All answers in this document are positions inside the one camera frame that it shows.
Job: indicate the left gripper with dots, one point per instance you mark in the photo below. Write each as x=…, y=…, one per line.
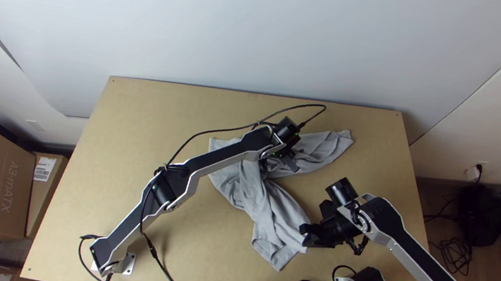
x=282, y=149

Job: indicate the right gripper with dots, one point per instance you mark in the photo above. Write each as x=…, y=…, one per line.
x=333, y=229

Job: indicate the grey t-shirt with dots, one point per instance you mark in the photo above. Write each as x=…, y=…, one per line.
x=270, y=210

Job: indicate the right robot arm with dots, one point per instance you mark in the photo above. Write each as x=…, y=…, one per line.
x=409, y=251

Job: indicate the black bag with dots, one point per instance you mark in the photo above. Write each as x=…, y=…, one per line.
x=485, y=215

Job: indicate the small cardboard box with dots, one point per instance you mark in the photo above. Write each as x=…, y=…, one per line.
x=45, y=192

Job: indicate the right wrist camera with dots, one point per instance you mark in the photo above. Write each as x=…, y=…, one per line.
x=328, y=210

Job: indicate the white wall outlet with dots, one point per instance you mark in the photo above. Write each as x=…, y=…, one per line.
x=474, y=172

